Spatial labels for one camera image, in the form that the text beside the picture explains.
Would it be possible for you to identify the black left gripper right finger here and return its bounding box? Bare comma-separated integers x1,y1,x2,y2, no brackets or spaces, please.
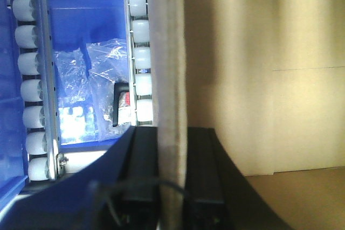
184,127,291,229

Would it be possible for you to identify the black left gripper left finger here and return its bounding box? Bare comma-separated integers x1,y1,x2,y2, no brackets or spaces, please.
1,127,160,229

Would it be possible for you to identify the brown cardboard box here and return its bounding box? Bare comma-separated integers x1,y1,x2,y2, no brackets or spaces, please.
148,0,344,229

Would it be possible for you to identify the clear plastic bag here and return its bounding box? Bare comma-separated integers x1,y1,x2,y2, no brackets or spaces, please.
54,38,131,145

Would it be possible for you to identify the blue plastic bin left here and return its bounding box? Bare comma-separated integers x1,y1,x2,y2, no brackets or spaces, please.
1,0,27,208

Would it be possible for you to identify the blue plastic bin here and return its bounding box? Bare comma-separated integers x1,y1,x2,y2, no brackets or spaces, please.
49,0,126,148
1,0,27,208

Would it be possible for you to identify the roller track right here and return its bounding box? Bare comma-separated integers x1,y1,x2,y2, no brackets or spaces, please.
124,0,153,126

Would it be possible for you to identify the roller track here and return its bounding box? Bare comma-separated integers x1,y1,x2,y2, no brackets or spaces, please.
124,0,153,126
8,0,63,182

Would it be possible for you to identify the blue plastic bin centre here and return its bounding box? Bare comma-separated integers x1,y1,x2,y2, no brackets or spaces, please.
49,0,126,148

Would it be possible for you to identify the roller track left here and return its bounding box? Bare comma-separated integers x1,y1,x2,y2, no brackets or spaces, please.
8,0,63,182

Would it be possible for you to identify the black handle part in bag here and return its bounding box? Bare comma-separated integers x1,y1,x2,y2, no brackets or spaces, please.
112,82,129,127

